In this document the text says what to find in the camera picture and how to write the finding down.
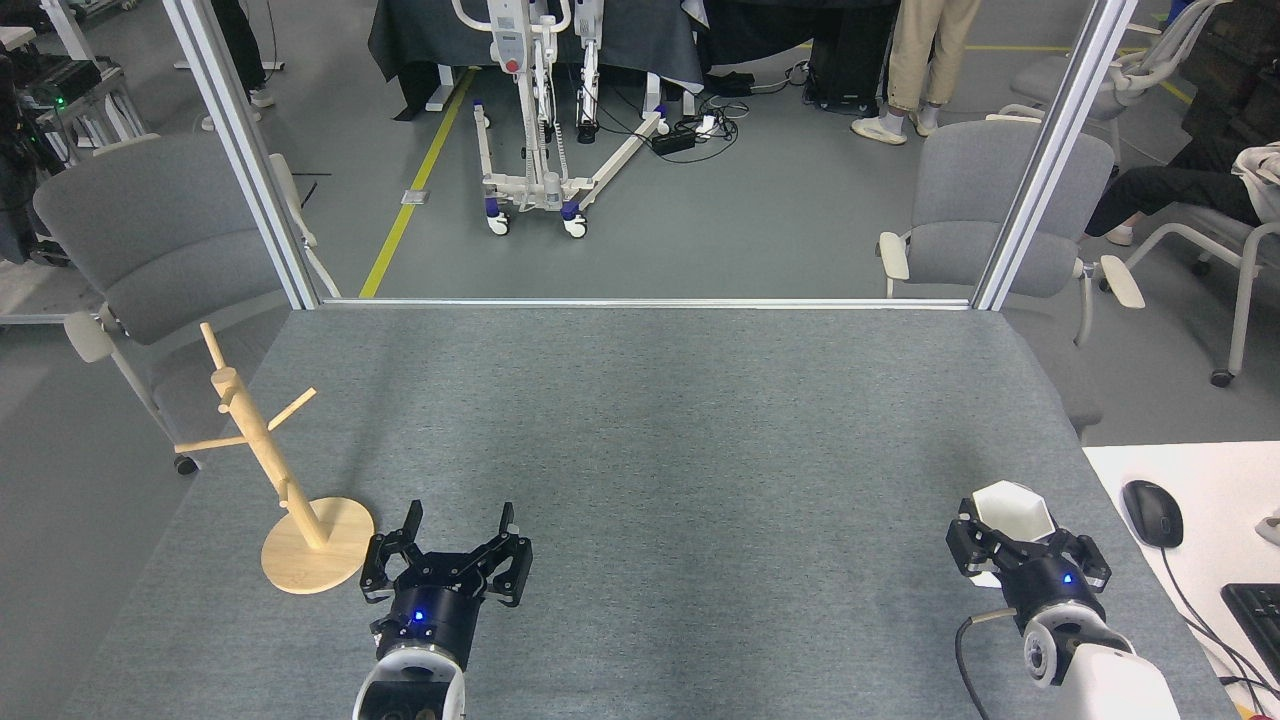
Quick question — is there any metal equipment cart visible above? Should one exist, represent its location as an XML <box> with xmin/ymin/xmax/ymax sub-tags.
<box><xmin>15</xmin><ymin>57</ymin><xmax>146</xmax><ymax>151</ymax></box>

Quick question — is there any silver aluminium rail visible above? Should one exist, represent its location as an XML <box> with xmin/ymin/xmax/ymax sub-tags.
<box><xmin>320</xmin><ymin>297</ymin><xmax>976</xmax><ymax>311</ymax></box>

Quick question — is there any wooden cup rack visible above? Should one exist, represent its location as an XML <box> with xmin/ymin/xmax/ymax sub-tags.
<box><xmin>175</xmin><ymin>322</ymin><xmax>376</xmax><ymax>596</ymax></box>

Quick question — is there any dark cloth covered table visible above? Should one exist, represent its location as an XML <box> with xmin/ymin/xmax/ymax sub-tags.
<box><xmin>367</xmin><ymin>0</ymin><xmax>706</xmax><ymax>121</ymax></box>

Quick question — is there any white frame chair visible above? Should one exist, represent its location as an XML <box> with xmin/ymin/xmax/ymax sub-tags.
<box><xmin>1125</xmin><ymin>200</ymin><xmax>1280</xmax><ymax>389</ymax></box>

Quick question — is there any white desk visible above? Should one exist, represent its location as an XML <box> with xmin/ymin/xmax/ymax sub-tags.
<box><xmin>1083</xmin><ymin>440</ymin><xmax>1280</xmax><ymax>720</ymax></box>

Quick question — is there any black computer mouse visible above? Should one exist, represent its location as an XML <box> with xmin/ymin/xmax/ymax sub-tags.
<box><xmin>1121</xmin><ymin>480</ymin><xmax>1185</xmax><ymax>549</ymax></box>

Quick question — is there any black keyboard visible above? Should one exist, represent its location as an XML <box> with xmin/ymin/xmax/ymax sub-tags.
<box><xmin>1221</xmin><ymin>583</ymin><xmax>1280</xmax><ymax>681</ymax></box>

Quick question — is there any black mouse cable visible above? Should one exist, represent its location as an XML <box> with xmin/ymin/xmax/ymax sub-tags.
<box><xmin>1160</xmin><ymin>545</ymin><xmax>1280</xmax><ymax>691</ymax></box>

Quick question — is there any person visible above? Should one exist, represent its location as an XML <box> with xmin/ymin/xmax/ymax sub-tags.
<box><xmin>1083</xmin><ymin>140</ymin><xmax>1280</xmax><ymax>247</ymax></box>
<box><xmin>850</xmin><ymin>0</ymin><xmax>983</xmax><ymax>147</ymax></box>
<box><xmin>200</xmin><ymin>0</ymin><xmax>276</xmax><ymax>131</ymax></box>

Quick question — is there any white office chair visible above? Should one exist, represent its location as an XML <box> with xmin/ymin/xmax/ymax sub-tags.
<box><xmin>998</xmin><ymin>0</ymin><xmax>1231</xmax><ymax>166</ymax></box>

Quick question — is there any grey upholstered chair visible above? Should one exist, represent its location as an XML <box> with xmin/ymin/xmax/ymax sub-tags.
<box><xmin>878</xmin><ymin>118</ymin><xmax>1146</xmax><ymax>441</ymax></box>
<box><xmin>33</xmin><ymin>133</ymin><xmax>341</xmax><ymax>476</ymax></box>

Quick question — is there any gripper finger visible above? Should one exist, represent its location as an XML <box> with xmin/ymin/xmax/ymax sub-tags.
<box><xmin>360</xmin><ymin>500</ymin><xmax>425</xmax><ymax>605</ymax></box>
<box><xmin>946</xmin><ymin>515</ymin><xmax>1016</xmax><ymax>581</ymax></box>
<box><xmin>467</xmin><ymin>501</ymin><xmax>534</xmax><ymax>608</ymax></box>
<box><xmin>1045</xmin><ymin>530</ymin><xmax>1112</xmax><ymax>591</ymax></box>

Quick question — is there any white stand on wheels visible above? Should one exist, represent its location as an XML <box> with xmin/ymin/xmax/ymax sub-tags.
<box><xmin>450</xmin><ymin>0</ymin><xmax>671</xmax><ymax>239</ymax></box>

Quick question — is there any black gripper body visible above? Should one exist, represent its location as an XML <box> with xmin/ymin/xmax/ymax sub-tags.
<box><xmin>371</xmin><ymin>557</ymin><xmax>490</xmax><ymax>673</ymax></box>
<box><xmin>1000</xmin><ymin>556</ymin><xmax>1101</xmax><ymax>626</ymax></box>

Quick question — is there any silver aluminium post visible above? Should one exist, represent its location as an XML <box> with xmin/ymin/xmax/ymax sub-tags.
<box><xmin>160</xmin><ymin>0</ymin><xmax>323</xmax><ymax>311</ymax></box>
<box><xmin>970</xmin><ymin>0</ymin><xmax>1141</xmax><ymax>311</ymax></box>

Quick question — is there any black case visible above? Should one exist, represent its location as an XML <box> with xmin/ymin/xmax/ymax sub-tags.
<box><xmin>808</xmin><ymin>10</ymin><xmax>896</xmax><ymax>111</ymax></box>

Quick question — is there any white faceted cup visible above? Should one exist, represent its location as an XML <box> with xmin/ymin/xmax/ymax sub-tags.
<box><xmin>965</xmin><ymin>481</ymin><xmax>1056</xmax><ymax>589</ymax></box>

